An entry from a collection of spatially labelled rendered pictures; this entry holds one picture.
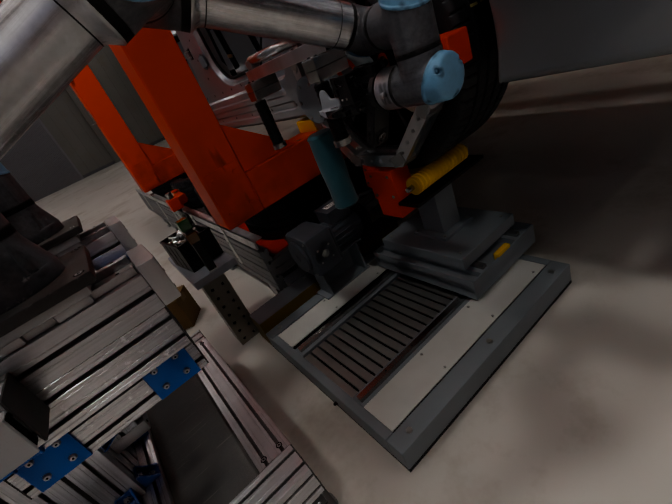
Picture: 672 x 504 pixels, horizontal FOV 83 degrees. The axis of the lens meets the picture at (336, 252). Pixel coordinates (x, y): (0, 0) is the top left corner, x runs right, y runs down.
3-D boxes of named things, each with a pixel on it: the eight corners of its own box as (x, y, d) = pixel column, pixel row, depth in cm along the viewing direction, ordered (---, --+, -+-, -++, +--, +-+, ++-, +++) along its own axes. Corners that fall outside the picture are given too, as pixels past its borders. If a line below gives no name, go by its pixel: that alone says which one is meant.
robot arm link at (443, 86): (462, 35, 59) (472, 90, 63) (410, 51, 67) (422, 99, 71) (429, 52, 55) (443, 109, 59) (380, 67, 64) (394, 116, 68)
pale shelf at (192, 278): (238, 263, 140) (234, 256, 138) (198, 290, 133) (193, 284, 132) (204, 242, 174) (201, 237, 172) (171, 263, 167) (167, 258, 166)
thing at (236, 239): (291, 272, 173) (269, 232, 162) (274, 284, 169) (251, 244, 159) (171, 211, 370) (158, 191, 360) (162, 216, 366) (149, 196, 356)
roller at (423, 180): (475, 155, 125) (471, 139, 122) (416, 200, 113) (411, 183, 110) (460, 155, 129) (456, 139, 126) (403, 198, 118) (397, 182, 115)
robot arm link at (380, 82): (421, 98, 71) (392, 116, 68) (404, 101, 75) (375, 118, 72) (410, 56, 68) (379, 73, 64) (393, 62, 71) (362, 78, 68)
